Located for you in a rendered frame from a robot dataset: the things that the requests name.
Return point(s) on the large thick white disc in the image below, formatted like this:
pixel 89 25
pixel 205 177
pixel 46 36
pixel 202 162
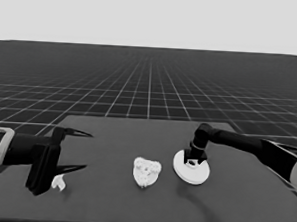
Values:
pixel 192 175

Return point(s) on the small white T-shaped piece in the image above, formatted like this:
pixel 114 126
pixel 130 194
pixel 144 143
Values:
pixel 58 183

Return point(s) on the small white toothed gear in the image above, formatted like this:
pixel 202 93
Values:
pixel 139 165
pixel 156 168
pixel 143 182

